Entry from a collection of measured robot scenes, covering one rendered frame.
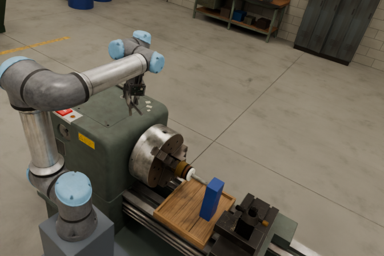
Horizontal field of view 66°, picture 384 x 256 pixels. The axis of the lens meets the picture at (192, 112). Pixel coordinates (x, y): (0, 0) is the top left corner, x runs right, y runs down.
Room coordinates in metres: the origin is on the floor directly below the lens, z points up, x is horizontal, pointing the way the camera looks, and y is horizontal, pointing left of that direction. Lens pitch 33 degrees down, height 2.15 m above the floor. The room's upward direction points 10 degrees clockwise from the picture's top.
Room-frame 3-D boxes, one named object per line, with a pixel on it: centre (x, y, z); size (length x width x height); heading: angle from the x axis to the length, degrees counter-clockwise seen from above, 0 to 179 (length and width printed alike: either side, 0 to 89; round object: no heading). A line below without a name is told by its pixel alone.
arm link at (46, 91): (0.84, 0.29, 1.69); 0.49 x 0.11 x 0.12; 152
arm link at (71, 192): (0.70, 0.37, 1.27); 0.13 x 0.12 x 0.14; 62
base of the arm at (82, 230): (0.69, 0.36, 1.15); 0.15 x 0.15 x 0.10
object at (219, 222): (0.87, -0.31, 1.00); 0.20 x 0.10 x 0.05; 63
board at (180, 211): (1.06, -0.11, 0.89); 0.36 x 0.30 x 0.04; 153
